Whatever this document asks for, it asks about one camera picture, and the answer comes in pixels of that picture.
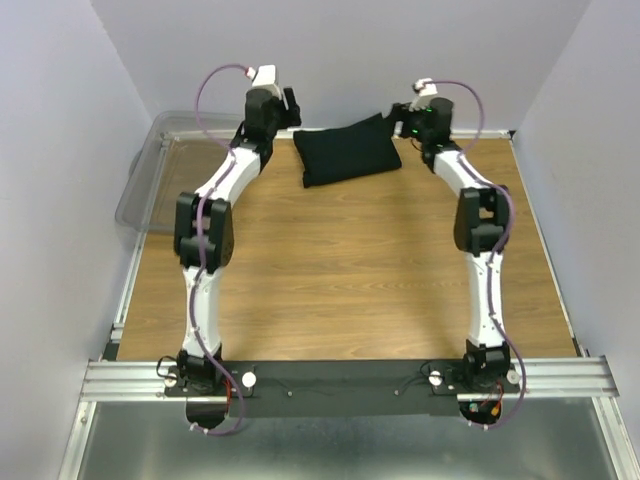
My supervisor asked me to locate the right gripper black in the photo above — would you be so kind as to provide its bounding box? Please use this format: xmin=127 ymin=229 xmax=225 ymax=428
xmin=375 ymin=100 xmax=428 ymax=145

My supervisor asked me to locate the black t shirt blue logo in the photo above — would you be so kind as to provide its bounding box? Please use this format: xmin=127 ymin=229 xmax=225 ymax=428
xmin=293 ymin=113 xmax=402 ymax=188

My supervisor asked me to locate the clear plastic bin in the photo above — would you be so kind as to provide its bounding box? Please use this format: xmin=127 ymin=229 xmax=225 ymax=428
xmin=115 ymin=111 xmax=241 ymax=235

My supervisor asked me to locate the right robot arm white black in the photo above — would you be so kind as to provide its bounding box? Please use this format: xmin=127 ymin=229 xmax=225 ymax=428
xmin=387 ymin=97 xmax=513 ymax=392

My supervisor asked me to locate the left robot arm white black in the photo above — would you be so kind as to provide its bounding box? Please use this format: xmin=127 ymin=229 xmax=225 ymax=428
xmin=173 ymin=87 xmax=301 ymax=395

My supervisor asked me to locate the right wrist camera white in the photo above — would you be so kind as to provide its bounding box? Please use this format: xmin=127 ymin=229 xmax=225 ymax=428
xmin=409 ymin=78 xmax=438 ymax=111

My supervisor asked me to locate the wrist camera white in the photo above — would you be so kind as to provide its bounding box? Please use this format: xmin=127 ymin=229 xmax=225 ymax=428
xmin=245 ymin=64 xmax=282 ymax=99
xmin=409 ymin=78 xmax=438 ymax=111

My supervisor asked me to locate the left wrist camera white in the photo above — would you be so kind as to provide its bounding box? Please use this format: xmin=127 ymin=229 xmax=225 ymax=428
xmin=245 ymin=64 xmax=282 ymax=99

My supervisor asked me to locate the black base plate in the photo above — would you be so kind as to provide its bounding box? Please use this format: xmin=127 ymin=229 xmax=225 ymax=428
xmin=159 ymin=358 xmax=520 ymax=426

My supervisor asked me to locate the aluminium frame rail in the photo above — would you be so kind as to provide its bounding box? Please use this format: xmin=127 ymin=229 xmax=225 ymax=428
xmin=57 ymin=134 xmax=171 ymax=480

